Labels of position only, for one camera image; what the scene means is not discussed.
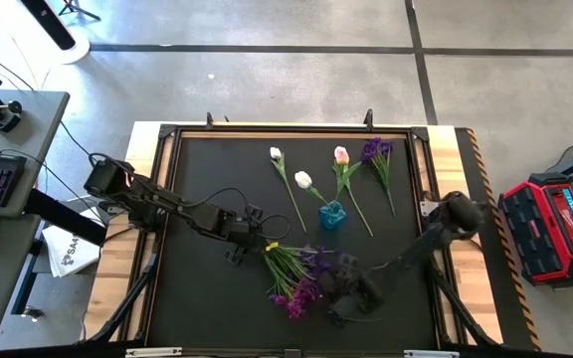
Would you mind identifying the black upright board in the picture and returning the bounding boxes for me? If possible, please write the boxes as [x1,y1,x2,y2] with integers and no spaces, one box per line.
[20,0,78,52]

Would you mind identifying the blue glass vase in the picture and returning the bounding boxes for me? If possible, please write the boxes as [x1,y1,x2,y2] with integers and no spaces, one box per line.
[317,199,348,232]

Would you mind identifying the large white tulip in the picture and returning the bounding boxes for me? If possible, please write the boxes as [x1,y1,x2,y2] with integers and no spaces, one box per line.
[293,169,337,210]

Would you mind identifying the black hazard striped strip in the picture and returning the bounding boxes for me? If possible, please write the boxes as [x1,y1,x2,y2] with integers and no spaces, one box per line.
[454,126,542,352]

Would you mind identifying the red portable power box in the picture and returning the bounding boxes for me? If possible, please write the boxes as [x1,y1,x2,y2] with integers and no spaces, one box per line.
[497,171,573,287]

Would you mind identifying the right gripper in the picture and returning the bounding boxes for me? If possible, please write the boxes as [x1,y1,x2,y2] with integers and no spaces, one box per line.
[328,261,386,314]

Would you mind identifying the black table frame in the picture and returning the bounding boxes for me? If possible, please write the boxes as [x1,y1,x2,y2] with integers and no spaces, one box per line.
[80,109,504,358]

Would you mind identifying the black table mat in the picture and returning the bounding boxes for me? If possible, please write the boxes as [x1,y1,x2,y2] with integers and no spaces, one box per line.
[145,131,440,349]

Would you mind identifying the white round stand base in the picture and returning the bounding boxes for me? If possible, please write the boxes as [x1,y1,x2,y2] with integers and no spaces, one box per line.
[15,0,92,66]

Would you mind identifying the silver metal bracket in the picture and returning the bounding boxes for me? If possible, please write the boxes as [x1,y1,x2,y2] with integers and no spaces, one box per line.
[124,346,183,358]
[403,349,461,358]

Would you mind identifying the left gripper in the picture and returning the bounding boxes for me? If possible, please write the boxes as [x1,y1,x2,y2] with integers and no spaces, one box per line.
[216,203,274,265]

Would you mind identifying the magenta flower bunch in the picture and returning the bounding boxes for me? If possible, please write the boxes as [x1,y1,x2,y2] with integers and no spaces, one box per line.
[265,243,325,320]

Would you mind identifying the pink tulip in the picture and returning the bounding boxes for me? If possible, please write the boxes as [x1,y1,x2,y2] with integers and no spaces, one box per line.
[330,144,375,239]

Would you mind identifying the small white tulip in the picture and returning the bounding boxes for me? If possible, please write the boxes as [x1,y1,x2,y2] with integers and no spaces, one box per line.
[269,145,308,234]

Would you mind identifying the black floor tripod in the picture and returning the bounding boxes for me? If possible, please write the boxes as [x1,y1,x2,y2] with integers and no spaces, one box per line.
[57,0,102,22]

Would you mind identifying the black diagonal beam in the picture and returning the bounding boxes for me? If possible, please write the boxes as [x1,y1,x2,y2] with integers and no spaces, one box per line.
[21,187,109,249]

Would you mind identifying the white printed bag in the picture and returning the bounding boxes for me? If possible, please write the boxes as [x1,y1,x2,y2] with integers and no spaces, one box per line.
[41,196,113,278]

